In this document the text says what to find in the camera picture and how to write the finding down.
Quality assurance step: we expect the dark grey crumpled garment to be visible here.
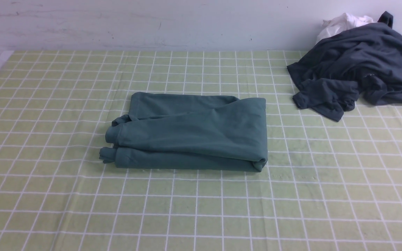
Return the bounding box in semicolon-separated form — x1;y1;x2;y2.
287;12;402;121

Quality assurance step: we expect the green checked tablecloth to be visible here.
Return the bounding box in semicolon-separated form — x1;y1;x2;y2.
0;51;402;251

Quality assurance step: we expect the green long-sleeved shirt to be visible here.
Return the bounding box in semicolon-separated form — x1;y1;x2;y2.
99;92;268;173

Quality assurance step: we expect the white crumpled garment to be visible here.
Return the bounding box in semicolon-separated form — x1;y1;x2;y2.
316;13;375;43

